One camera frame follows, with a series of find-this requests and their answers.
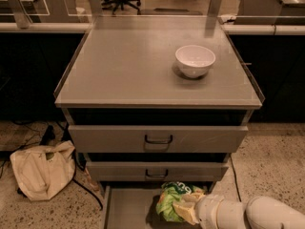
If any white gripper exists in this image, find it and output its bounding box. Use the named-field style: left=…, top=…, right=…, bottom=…
left=173, top=193, right=224, bottom=229

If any green rice chip bag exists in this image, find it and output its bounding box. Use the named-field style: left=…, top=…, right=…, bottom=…
left=155, top=181, right=206, bottom=222

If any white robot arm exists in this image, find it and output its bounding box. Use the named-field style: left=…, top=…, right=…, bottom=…
left=173, top=194, right=305, bottom=229

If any grey bottom drawer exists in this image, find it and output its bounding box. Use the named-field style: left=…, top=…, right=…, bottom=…
left=100, top=182, right=202, bottom=229

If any grey drawer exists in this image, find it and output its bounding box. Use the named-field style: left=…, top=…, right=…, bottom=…
left=69, top=125, right=248, bottom=154
left=87, top=161, right=228, bottom=181
left=100, top=182, right=202, bottom=229

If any grey middle drawer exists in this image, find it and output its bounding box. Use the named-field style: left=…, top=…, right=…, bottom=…
left=87, top=161, right=228, bottom=181

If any grey drawer cabinet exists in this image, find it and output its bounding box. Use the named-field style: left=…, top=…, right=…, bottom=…
left=53, top=14, right=266, bottom=229

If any grey top drawer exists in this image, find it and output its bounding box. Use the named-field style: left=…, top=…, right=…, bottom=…
left=69, top=125, right=248, bottom=154

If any beige cloth tote bag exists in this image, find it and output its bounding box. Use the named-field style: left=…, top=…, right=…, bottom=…
left=10, top=141, right=75, bottom=201

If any white ceramic bowl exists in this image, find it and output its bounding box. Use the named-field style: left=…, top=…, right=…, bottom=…
left=175, top=45, right=216, bottom=78

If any black floor cable right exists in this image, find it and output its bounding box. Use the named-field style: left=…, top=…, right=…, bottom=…
left=230, top=155, right=243, bottom=203

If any black floor cable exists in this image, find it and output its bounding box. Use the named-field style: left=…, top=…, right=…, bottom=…
left=71, top=150, right=105, bottom=210
left=230, top=155, right=243, bottom=203

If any black floor cable left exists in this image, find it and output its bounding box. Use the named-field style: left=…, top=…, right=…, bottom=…
left=71, top=150, right=105, bottom=210

